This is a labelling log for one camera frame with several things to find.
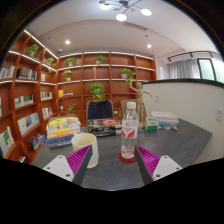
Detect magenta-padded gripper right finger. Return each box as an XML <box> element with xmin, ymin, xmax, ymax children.
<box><xmin>134</xmin><ymin>144</ymin><xmax>184</xmax><ymax>186</ymax></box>

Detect globe ceiling lamp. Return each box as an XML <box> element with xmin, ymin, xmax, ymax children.
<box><xmin>98</xmin><ymin>0</ymin><xmax>153</xmax><ymax>22</ymax></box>

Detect dark upholstered chair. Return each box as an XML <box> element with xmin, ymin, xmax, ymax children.
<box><xmin>85</xmin><ymin>99</ymin><xmax>115</xmax><ymax>126</ymax></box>

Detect window with grey curtain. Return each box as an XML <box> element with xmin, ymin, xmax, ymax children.
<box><xmin>166</xmin><ymin>51</ymin><xmax>224</xmax><ymax>83</ymax></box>

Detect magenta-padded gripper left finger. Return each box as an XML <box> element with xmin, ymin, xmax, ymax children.
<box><xmin>42</xmin><ymin>143</ymin><xmax>94</xmax><ymax>186</ymax></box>

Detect white book stack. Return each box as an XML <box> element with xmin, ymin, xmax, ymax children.
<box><xmin>150</xmin><ymin>110</ymin><xmax>180</xmax><ymax>127</ymax></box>

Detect clear plastic water bottle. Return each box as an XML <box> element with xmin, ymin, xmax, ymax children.
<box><xmin>119</xmin><ymin>101</ymin><xmax>140</xmax><ymax>160</ymax></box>

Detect wooden artist mannequin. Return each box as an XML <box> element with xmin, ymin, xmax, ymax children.
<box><xmin>128</xmin><ymin>80</ymin><xmax>154</xmax><ymax>125</ymax></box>

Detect small green white box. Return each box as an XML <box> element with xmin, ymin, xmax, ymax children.
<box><xmin>144</xmin><ymin>116</ymin><xmax>160</xmax><ymax>132</ymax></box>

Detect colourful book stack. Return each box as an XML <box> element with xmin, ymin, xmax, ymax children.
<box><xmin>45</xmin><ymin>114</ymin><xmax>82</xmax><ymax>149</ymax></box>

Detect white wall socket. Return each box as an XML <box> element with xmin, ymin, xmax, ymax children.
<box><xmin>215</xmin><ymin>107</ymin><xmax>224</xmax><ymax>123</ymax></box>

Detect flat round red coaster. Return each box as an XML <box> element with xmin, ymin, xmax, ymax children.
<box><xmin>118</xmin><ymin>151</ymin><xmax>138</xmax><ymax>164</ymax></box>

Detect cream white cup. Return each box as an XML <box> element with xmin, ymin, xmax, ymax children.
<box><xmin>70</xmin><ymin>132</ymin><xmax>100</xmax><ymax>169</ymax></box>

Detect wooden shelf unit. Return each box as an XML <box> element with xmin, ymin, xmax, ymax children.
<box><xmin>0</xmin><ymin>29</ymin><xmax>157</xmax><ymax>164</ymax></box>

